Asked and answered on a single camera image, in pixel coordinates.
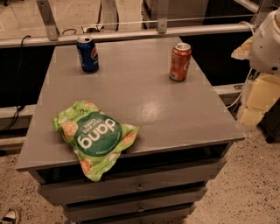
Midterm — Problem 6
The metal railing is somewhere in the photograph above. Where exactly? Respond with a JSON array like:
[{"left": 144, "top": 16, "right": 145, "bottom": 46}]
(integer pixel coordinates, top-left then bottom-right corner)
[{"left": 0, "top": 0, "right": 279, "bottom": 48}]

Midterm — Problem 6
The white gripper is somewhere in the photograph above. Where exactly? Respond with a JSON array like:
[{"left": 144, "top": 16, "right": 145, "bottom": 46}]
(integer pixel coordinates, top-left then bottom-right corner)
[{"left": 231, "top": 8, "right": 280, "bottom": 126}]

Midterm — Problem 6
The white cable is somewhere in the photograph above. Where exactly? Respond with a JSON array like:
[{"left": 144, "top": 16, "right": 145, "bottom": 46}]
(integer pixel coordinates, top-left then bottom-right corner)
[{"left": 226, "top": 20, "right": 257, "bottom": 110}]

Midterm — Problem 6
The black cable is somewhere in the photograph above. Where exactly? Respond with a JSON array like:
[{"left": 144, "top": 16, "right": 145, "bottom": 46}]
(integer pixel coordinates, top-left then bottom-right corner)
[{"left": 0, "top": 34, "right": 32, "bottom": 133}]

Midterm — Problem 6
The green rice chip bag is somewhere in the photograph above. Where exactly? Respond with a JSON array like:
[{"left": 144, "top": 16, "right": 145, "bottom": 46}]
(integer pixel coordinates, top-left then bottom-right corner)
[{"left": 52, "top": 101, "right": 139, "bottom": 182}]

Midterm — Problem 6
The blue pepsi can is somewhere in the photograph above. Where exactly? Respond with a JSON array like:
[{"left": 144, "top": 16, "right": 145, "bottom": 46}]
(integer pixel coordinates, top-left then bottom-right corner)
[{"left": 76, "top": 36, "right": 99, "bottom": 73}]

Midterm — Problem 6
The orange soda can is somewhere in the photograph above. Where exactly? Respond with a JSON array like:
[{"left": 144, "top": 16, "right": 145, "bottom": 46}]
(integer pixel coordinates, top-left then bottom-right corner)
[{"left": 170, "top": 43, "right": 192, "bottom": 81}]

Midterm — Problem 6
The sneaker shoe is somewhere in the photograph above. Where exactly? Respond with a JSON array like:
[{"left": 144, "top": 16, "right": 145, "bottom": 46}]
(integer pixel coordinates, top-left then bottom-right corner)
[{"left": 0, "top": 208, "right": 20, "bottom": 224}]

